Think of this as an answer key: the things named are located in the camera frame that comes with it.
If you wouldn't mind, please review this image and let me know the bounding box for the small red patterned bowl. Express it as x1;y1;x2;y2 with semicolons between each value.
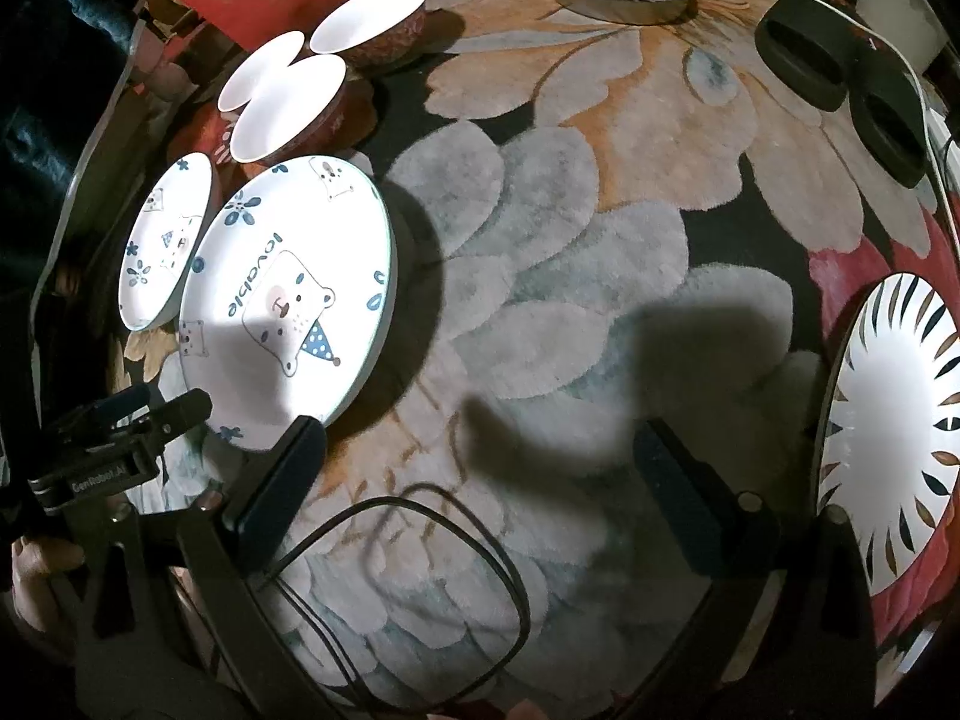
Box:
229;54;350;166
217;31;307;115

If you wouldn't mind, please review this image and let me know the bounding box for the person's left hand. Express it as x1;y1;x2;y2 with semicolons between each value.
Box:
9;535;81;655

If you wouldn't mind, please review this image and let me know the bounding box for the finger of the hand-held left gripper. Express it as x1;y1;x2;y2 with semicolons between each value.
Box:
112;388;215;452
41;382;155;446

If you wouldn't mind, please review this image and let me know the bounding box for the small bear print plate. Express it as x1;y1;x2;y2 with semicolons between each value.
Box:
118;152;215;332

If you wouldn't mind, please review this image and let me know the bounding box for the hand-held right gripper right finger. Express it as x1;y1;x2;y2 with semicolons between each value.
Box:
632;416;878;720

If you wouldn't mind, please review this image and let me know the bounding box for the large bear print plate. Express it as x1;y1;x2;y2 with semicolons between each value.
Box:
178;155;395;452

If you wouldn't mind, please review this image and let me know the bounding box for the black cable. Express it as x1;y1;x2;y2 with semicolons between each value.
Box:
266;491;533;706

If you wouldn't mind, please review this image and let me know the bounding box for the large red patterned bowl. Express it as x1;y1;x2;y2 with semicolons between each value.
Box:
310;0;431;68

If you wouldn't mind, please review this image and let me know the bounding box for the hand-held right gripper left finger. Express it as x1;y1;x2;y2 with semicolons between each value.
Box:
75;415;331;720

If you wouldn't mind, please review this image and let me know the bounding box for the white cable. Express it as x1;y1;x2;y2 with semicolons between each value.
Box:
645;0;960;256

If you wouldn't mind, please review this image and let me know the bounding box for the white plate with striped rim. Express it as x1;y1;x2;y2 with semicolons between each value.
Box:
814;271;960;680

